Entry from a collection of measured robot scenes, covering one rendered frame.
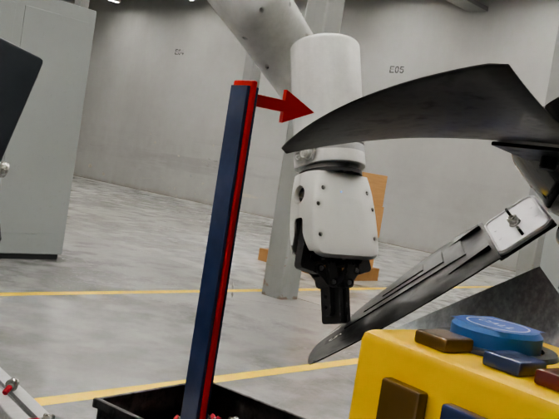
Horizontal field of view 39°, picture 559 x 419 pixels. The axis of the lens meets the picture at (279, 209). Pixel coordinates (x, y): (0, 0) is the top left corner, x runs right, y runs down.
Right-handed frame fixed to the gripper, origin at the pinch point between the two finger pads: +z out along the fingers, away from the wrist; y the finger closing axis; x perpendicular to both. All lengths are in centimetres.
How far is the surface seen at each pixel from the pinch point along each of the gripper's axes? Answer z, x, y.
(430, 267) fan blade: -3.6, -9.7, 5.5
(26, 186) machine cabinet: -145, 591, 178
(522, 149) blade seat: -13.0, -25.0, 2.0
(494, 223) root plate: -8.3, -14.3, 11.1
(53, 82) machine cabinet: -233, 567, 190
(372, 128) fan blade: -13.2, -21.9, -14.5
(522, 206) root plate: -9.8, -17.2, 12.4
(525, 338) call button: 5, -48, -32
